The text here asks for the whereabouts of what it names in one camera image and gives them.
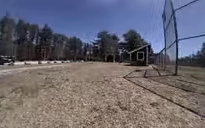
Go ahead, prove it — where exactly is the dry pale grass ground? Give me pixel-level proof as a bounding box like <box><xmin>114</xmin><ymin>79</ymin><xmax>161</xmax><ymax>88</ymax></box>
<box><xmin>0</xmin><ymin>61</ymin><xmax>205</xmax><ymax>128</ymax></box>

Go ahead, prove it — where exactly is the dark shed with white window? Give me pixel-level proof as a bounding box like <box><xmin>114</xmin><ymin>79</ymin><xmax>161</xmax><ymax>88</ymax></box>
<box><xmin>126</xmin><ymin>43</ymin><xmax>152</xmax><ymax>67</ymax></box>

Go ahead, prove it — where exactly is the row of pine trees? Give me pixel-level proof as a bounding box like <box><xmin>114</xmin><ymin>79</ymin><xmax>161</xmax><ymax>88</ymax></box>
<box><xmin>0</xmin><ymin>13</ymin><xmax>154</xmax><ymax>64</ymax></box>

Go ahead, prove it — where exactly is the pale road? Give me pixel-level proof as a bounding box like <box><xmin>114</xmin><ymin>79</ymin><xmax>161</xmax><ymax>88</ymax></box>
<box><xmin>0</xmin><ymin>59</ymin><xmax>86</xmax><ymax>74</ymax></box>

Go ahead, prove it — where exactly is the bare dirt patch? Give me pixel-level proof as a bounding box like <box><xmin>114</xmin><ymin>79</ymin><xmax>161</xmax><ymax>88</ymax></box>
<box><xmin>123</xmin><ymin>65</ymin><xmax>205</xmax><ymax>123</ymax></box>

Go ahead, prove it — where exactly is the dark vehicle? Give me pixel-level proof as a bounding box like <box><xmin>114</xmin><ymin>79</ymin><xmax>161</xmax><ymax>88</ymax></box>
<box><xmin>0</xmin><ymin>51</ymin><xmax>16</xmax><ymax>66</ymax></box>

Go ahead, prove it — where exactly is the distant row of trees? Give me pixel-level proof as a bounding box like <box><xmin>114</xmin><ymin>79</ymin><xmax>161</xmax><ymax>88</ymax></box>
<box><xmin>178</xmin><ymin>42</ymin><xmax>205</xmax><ymax>69</ymax></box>

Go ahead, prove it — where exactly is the tall chain-link fence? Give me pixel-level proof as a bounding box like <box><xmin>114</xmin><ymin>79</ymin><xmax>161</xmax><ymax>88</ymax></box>
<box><xmin>151</xmin><ymin>0</ymin><xmax>205</xmax><ymax>77</ymax></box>

